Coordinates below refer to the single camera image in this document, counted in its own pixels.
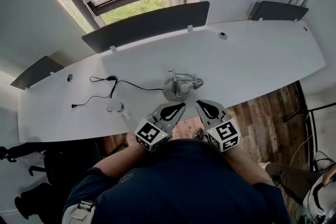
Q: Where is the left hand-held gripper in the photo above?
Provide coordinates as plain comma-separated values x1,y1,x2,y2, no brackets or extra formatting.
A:
133,102,186,153

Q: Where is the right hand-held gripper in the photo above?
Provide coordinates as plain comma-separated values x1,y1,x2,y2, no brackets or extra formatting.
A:
195,99,241,153

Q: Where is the silver metal desk lamp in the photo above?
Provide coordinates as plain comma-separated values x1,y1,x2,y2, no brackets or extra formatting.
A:
162,69,204,102

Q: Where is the person's left forearm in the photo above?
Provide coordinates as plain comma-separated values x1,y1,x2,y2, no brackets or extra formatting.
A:
94,143,150,179

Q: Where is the person's right forearm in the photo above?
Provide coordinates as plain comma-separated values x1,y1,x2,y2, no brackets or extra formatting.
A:
223,148,275,187

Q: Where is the wide dark desk divider panel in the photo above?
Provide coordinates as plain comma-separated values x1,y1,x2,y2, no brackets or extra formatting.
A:
81,1,211,53

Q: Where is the person's right shoe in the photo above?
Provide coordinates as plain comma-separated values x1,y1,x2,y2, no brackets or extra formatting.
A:
193,127,208,141

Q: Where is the small white plug adapter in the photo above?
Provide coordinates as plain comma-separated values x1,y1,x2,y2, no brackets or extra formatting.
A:
106,101,132,126

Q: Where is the person's navy shirt torso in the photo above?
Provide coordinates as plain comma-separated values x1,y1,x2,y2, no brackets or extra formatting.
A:
62,138,291,224

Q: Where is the black office chair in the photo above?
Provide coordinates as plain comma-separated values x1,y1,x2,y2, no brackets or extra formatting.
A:
28,138,129,192
14,182,69,221

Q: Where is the white plastic bag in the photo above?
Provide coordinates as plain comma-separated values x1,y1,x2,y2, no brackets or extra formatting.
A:
18,151,48,166

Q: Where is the black cable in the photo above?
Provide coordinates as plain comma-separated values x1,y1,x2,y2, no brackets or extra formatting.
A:
71,75,164,109

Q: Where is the black metal rack frame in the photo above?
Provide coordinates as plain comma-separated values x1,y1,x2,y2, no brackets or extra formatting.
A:
282,102,336,171

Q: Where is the white shoulder strap buckle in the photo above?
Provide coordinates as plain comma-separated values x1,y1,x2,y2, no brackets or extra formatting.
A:
62,200,97,224

